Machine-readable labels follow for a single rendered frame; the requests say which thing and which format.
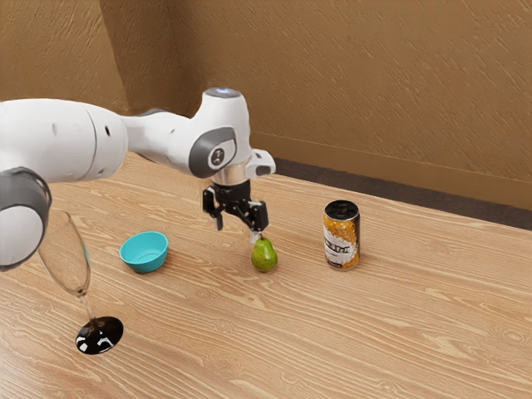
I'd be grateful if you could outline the clear champagne glass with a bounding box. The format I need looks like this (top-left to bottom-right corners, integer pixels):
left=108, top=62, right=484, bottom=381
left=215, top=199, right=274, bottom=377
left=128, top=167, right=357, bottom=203
left=37, top=209, right=125, bottom=355

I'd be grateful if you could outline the teal bowl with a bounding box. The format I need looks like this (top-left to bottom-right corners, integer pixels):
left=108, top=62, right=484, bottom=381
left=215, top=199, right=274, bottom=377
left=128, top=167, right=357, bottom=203
left=119, top=231, right=170, bottom=274

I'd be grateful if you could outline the orange printed can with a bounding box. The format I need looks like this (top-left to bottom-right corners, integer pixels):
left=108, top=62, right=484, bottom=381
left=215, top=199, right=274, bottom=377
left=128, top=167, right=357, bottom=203
left=323, top=199, right=361, bottom=271

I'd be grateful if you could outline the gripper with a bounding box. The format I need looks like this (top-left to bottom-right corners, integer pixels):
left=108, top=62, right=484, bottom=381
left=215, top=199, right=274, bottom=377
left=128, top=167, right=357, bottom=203
left=202, top=177, right=268, bottom=244

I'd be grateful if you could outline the green pear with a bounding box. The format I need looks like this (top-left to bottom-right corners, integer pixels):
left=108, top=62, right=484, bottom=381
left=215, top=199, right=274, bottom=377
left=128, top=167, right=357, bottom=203
left=250, top=234, right=278, bottom=273

